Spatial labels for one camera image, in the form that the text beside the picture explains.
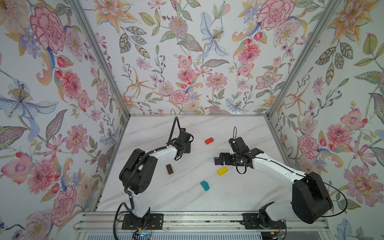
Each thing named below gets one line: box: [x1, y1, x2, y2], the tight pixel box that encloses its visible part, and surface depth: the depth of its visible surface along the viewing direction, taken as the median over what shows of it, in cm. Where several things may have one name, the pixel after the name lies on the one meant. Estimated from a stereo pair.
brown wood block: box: [166, 164, 174, 175], surface depth 94 cm
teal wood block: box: [200, 180, 210, 192], surface depth 88 cm
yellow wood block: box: [217, 166, 229, 176], surface depth 93 cm
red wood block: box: [204, 137, 214, 145], surface depth 109 cm
